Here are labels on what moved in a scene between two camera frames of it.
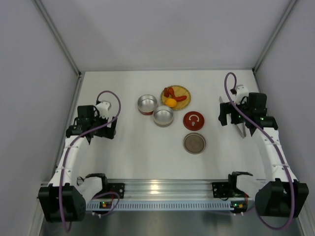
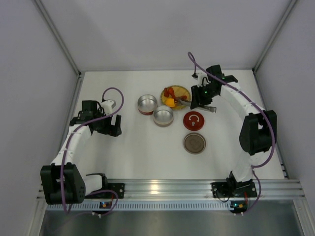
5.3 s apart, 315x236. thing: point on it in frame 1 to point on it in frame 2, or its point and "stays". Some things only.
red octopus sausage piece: x=169 y=91 stays
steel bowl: x=163 y=116 stays
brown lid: x=194 y=143 stays
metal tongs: x=243 y=133 to x=188 y=103
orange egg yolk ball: x=171 y=102 stays
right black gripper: x=231 y=114 to x=197 y=96
